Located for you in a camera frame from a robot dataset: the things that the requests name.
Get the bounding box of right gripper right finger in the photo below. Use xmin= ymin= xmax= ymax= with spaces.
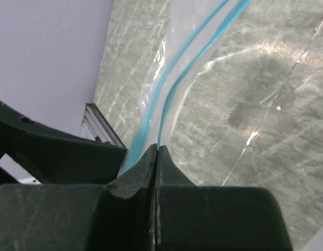
xmin=155 ymin=146 xmax=293 ymax=250

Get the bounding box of clear zip top bag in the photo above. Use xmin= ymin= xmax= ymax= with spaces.
xmin=119 ymin=0 xmax=323 ymax=184

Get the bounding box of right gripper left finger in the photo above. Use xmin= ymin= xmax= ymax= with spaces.
xmin=0 ymin=145 xmax=157 ymax=250

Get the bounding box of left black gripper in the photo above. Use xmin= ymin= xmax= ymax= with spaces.
xmin=0 ymin=101 xmax=127 ymax=184

